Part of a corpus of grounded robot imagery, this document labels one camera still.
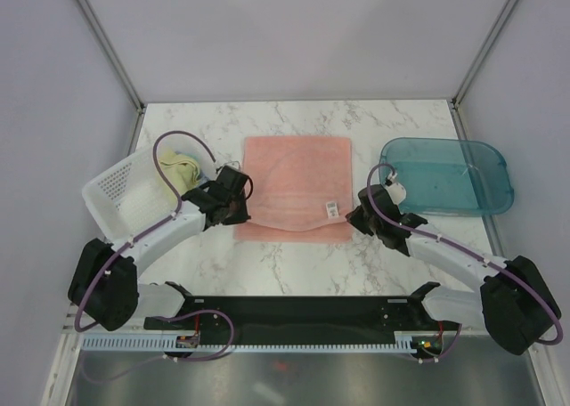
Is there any pink towel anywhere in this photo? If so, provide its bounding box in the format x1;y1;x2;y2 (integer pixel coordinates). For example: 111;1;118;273
234;135;353;244

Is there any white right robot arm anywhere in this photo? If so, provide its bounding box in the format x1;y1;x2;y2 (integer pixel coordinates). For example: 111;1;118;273
346;184;563;355

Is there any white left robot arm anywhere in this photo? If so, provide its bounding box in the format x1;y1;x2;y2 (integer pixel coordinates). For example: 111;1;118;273
68;166;254;333

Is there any blue towel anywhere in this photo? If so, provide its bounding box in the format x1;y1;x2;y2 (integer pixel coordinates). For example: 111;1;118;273
178;152;209;186

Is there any yellow towel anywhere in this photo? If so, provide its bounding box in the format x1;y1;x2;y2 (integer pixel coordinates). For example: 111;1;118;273
159;149;196;195

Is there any teal translucent plastic tub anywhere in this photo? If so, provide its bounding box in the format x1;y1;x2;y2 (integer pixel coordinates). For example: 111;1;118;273
379;137;514;217

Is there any white perforated plastic basket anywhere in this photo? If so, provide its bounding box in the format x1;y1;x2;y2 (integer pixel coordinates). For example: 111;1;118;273
82;131;216;243

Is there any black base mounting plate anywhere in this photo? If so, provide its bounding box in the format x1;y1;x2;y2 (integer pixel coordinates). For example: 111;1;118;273
142;295;460;347

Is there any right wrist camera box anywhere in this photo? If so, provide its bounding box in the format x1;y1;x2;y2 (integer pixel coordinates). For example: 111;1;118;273
384;173;407;206

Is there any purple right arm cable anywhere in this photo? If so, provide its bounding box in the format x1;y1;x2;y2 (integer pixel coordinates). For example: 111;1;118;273
365;164;563;365

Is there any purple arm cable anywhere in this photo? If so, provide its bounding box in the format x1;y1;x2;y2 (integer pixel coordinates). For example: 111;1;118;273
365;164;563;365
73;131;237;385

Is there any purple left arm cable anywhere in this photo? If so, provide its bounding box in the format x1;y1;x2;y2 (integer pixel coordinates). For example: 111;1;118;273
73;131;237;385

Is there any white slotted cable duct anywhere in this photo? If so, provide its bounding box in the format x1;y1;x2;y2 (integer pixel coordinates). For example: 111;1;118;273
81;332;419;353

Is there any left aluminium frame post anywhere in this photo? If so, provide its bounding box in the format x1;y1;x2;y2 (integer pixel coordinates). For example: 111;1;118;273
73;0;145;113

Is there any aluminium frame post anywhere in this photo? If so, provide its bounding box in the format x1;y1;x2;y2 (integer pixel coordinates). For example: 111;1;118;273
73;0;145;113
449;0;521;110

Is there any aluminium table edge rail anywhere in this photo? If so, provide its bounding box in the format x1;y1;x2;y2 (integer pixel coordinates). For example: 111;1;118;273
61;304;145;335

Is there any right aluminium frame post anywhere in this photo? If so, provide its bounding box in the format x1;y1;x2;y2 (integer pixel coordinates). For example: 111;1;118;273
449;0;521;110

